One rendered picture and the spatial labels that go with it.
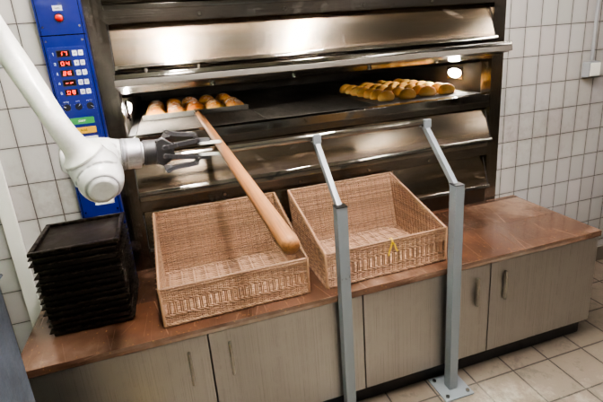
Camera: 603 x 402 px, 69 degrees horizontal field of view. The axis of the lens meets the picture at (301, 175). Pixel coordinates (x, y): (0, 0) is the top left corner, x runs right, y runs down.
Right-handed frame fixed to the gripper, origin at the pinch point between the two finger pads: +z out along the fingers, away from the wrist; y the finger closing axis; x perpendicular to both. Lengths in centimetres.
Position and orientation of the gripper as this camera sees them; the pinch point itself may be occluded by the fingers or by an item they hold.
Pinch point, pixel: (210, 147)
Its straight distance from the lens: 139.7
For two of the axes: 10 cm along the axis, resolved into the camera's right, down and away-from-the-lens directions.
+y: 0.1, 9.8, 2.1
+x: 4.5, 1.8, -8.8
